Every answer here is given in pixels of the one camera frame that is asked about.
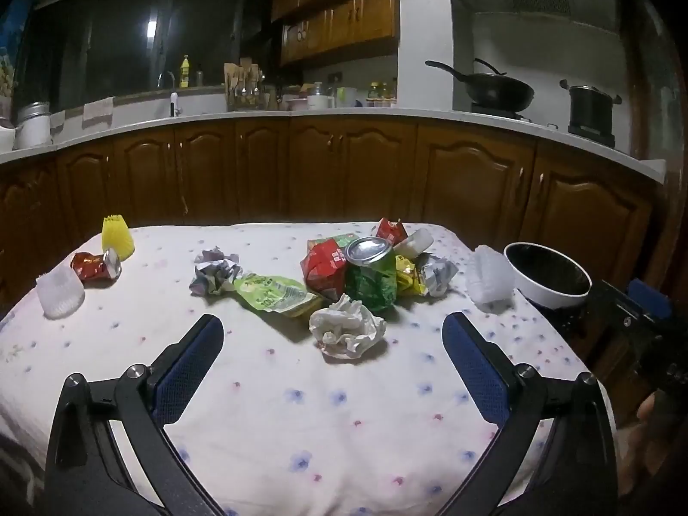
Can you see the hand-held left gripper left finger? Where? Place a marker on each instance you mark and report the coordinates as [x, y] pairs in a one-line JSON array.
[[185, 371]]

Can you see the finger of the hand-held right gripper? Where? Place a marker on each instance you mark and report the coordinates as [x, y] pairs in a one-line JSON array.
[[653, 295], [618, 309]]

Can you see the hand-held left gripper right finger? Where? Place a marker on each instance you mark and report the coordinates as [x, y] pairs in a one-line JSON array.
[[478, 371]]

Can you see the white round bin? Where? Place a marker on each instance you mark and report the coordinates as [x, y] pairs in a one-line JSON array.
[[545, 279]]

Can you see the translucent white fluted cup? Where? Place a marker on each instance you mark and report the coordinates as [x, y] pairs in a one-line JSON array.
[[60, 294], [489, 277]]

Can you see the grey printed paper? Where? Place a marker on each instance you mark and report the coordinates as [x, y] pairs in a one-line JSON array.
[[215, 274]]

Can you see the silver white wrapper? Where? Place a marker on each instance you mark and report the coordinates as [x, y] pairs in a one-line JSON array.
[[439, 274]]

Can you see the green snack packet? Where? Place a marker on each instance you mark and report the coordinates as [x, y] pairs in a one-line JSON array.
[[274, 294]]

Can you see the yellow snack wrapper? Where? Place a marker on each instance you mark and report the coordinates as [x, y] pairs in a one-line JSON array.
[[408, 275]]

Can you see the red foil wrapper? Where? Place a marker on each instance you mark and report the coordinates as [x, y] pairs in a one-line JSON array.
[[94, 267]]

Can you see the white paper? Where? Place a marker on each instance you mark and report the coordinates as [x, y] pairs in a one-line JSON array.
[[346, 328]]

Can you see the small white plastic bottle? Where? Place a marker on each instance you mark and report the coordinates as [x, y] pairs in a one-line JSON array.
[[415, 242]]

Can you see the green metal can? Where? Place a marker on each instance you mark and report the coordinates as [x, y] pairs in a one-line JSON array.
[[371, 274]]

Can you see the yellow fluted silicone cup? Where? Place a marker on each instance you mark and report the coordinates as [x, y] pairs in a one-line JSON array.
[[118, 239]]

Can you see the red snack wrapper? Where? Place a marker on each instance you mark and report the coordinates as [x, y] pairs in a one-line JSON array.
[[389, 230]]

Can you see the red and white carton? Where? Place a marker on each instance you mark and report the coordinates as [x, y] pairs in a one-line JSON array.
[[322, 269]]

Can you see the person's right hand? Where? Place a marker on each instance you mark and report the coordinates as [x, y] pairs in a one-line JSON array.
[[649, 408]]

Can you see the floral white tablecloth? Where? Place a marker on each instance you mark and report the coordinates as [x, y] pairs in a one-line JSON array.
[[301, 419]]

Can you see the black induction cooker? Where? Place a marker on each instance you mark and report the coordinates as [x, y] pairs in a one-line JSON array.
[[591, 137]]

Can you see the black cooking pot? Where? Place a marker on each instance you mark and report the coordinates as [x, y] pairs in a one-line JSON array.
[[591, 107]]

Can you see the gas stove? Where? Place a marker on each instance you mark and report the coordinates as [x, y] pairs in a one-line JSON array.
[[502, 113]]

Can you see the brown wooden base cabinets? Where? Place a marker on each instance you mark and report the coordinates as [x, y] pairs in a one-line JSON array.
[[349, 172]]

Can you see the black wok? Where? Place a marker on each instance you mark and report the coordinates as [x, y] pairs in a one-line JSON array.
[[497, 91]]

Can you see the white soap dispenser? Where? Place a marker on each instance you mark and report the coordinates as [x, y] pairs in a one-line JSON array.
[[174, 105]]

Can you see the white kitchen countertop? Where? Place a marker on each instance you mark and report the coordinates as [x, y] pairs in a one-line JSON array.
[[376, 115]]

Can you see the white hanging cloth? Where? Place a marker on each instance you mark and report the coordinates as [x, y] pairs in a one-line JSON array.
[[98, 109]]

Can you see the small grey hanging cloth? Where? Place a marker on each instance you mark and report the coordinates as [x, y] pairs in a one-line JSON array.
[[57, 122]]

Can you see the white metal canister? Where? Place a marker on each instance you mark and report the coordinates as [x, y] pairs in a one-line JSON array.
[[32, 129]]

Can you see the utensil holder with utensils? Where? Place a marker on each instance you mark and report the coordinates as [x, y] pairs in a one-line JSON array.
[[243, 88]]

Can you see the metal faucet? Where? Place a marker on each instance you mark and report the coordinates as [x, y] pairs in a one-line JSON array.
[[165, 79]]

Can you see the cooking oil jars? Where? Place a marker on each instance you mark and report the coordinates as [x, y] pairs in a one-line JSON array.
[[381, 95]]

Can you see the yellow detergent bottle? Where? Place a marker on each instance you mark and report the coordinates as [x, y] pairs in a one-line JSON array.
[[184, 74]]

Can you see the pale plastic jug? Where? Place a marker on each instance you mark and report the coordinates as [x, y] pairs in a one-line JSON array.
[[346, 97]]

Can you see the dark kitchen window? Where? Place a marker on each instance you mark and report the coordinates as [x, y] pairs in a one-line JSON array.
[[123, 37]]

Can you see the blue wall poster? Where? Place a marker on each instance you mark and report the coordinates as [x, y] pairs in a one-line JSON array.
[[9, 48]]

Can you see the brown wooden wall cabinets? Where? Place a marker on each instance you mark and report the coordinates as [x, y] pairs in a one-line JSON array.
[[344, 16]]

